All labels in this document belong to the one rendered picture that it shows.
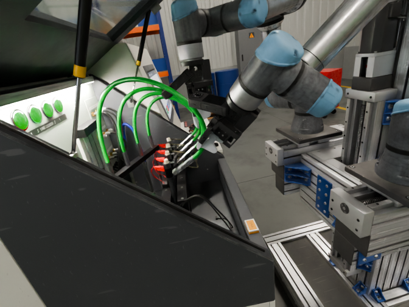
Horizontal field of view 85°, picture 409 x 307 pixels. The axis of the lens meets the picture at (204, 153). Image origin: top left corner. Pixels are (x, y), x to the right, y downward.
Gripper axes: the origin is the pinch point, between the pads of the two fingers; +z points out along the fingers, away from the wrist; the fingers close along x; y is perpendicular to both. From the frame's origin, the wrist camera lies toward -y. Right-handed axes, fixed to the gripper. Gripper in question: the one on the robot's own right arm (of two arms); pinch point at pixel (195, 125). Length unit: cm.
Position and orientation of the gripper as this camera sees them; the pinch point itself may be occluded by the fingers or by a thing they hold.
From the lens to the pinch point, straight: 76.4
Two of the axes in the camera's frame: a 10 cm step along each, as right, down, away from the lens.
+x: -1.1, -3.9, 9.2
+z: 1.4, 9.1, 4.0
